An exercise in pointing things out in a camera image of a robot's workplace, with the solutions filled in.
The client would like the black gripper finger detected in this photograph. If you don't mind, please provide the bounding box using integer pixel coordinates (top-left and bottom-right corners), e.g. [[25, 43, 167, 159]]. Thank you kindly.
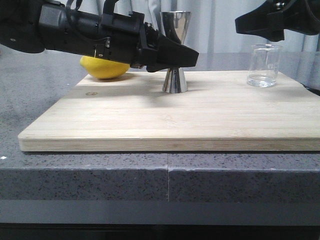
[[235, 0, 285, 42], [146, 34, 199, 73]]

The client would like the steel double jigger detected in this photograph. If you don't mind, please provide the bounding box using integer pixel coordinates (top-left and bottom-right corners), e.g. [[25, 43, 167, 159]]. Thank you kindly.
[[161, 11, 191, 94]]

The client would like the clear glass beaker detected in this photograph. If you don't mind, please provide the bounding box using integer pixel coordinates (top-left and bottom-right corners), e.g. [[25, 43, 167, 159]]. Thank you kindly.
[[246, 44, 282, 88]]

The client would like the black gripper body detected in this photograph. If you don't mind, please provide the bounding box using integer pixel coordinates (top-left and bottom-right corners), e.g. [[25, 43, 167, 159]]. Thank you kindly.
[[38, 0, 157, 68], [282, 0, 320, 35]]

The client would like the light wooden cutting board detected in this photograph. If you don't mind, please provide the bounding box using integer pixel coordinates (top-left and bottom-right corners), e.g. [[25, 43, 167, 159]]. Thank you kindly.
[[18, 70, 320, 152]]

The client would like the grey curtain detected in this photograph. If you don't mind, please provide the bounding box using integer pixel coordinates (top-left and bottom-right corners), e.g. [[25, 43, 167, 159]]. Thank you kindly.
[[0, 0, 320, 55]]

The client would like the black metal board handle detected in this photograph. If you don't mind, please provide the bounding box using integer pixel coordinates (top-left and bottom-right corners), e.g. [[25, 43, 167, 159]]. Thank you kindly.
[[303, 84, 320, 96]]

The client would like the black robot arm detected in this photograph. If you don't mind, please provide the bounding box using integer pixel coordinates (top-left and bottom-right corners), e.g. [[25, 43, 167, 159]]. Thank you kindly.
[[0, 0, 199, 73]]

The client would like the yellow lemon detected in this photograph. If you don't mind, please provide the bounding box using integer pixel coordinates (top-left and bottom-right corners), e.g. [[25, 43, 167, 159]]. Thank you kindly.
[[79, 56, 130, 79]]

